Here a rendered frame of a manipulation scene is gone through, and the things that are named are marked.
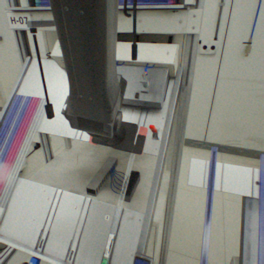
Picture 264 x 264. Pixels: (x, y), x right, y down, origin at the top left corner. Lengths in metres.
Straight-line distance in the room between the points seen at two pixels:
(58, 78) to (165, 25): 0.48
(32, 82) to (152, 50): 0.54
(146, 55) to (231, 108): 1.73
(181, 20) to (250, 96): 1.71
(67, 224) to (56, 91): 0.51
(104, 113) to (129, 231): 0.46
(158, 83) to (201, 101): 1.67
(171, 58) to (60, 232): 0.66
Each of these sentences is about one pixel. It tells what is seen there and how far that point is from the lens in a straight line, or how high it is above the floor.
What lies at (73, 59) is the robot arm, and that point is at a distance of 0.22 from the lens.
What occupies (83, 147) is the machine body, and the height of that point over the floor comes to 0.62.
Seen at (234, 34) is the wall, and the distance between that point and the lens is 2.23.
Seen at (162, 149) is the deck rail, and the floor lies 0.99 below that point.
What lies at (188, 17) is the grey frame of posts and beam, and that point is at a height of 1.36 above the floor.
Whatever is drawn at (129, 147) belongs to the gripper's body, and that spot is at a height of 1.10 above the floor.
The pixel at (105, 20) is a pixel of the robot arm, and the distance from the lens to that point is 0.19.
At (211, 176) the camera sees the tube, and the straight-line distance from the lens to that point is 0.56.
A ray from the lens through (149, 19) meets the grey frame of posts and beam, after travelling 0.77.
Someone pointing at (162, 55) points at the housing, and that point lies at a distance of 0.75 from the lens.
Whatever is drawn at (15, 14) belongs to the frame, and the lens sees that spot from 1.06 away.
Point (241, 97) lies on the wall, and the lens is 2.36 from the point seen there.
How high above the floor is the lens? 1.36
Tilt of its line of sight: 29 degrees down
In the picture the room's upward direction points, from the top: straight up
